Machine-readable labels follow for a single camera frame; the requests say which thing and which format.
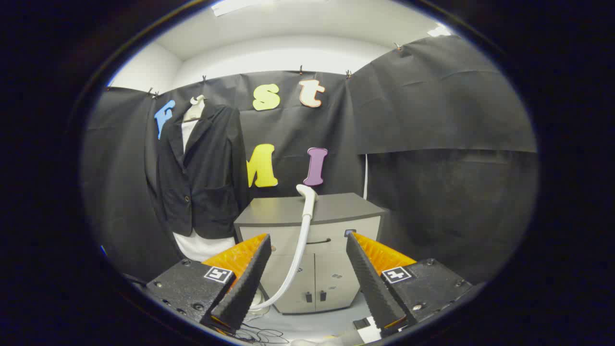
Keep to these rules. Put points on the grey cabinet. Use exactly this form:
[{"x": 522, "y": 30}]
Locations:
[{"x": 326, "y": 274}]

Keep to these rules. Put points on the white undershirt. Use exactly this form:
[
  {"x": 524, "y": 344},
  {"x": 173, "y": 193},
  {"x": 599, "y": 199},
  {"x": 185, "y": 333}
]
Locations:
[{"x": 202, "y": 247}]

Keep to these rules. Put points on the black backdrop cloth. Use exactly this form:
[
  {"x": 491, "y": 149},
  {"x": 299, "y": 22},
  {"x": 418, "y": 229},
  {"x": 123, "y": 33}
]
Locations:
[{"x": 432, "y": 120}]

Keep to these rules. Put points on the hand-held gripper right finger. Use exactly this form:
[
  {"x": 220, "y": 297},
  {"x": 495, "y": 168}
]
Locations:
[{"x": 375, "y": 288}]

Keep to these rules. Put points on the ceiling light panel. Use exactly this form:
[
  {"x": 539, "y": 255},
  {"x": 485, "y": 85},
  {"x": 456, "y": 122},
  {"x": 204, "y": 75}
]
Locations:
[
  {"x": 439, "y": 31},
  {"x": 240, "y": 6}
]

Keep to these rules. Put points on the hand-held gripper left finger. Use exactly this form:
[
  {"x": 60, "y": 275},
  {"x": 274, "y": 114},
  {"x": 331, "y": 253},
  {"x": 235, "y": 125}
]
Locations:
[{"x": 244, "y": 288}]

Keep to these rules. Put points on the black blazer jacket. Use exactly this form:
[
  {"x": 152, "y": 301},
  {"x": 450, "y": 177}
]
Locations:
[{"x": 211, "y": 182}]

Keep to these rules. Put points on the white garment steamer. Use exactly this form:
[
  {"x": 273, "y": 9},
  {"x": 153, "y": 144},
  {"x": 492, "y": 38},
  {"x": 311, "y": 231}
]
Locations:
[{"x": 308, "y": 202}]

